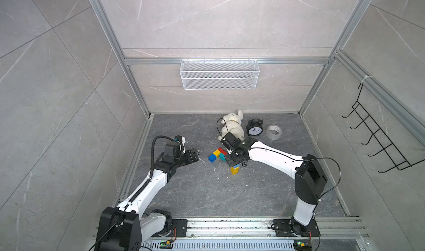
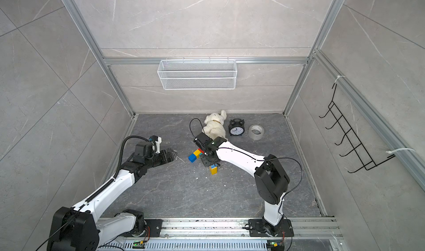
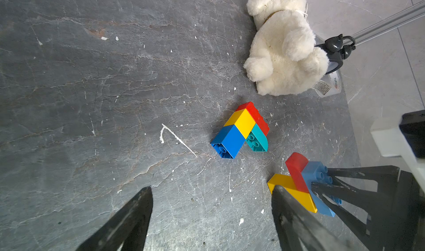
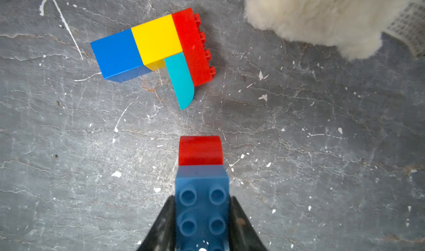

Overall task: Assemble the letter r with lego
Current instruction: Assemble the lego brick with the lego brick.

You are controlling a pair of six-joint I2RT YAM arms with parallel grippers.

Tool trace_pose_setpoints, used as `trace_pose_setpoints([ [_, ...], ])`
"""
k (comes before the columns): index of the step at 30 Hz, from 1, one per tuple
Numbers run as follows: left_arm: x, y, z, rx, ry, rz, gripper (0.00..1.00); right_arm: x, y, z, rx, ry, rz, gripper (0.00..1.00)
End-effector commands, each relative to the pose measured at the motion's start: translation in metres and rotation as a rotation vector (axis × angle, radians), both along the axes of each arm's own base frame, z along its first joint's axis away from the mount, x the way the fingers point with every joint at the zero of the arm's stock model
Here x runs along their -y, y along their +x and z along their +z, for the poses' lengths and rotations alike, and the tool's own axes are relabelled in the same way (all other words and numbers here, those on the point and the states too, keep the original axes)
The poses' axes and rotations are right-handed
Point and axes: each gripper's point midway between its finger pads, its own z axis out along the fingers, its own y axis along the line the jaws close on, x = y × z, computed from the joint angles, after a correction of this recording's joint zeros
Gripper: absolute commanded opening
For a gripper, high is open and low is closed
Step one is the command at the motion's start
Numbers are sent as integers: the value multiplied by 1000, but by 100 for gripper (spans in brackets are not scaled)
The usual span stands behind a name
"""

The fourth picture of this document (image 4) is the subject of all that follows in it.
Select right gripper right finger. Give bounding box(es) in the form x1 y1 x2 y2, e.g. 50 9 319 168
228 196 267 251

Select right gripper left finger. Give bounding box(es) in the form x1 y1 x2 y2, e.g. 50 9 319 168
137 195 176 251

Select long blue lego brick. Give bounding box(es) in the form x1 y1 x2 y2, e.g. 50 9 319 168
175 165 229 251

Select small red lego brick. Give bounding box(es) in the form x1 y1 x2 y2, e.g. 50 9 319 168
178 136 224 166

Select teal lego brick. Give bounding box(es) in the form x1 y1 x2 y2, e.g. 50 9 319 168
164 52 195 110

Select small blue lego brick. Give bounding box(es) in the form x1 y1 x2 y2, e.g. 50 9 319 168
90 29 152 82

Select yellow lego brick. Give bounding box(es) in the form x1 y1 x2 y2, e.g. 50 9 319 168
131 14 183 71

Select long red lego brick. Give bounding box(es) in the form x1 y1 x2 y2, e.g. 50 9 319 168
172 8 216 86

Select white plush dog toy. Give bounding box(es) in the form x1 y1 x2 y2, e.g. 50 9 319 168
244 0 409 61

